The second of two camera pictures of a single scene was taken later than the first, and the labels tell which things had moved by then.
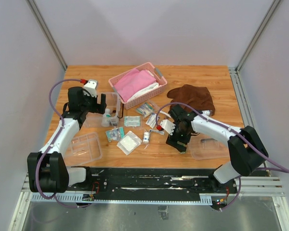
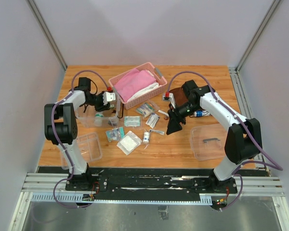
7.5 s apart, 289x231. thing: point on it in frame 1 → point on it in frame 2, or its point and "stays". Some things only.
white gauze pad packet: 129,143 stays
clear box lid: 210,147 stays
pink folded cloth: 133,82 stays
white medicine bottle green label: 105,120 → 98,115
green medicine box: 184,152 → 112,121
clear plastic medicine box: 111,118 stays
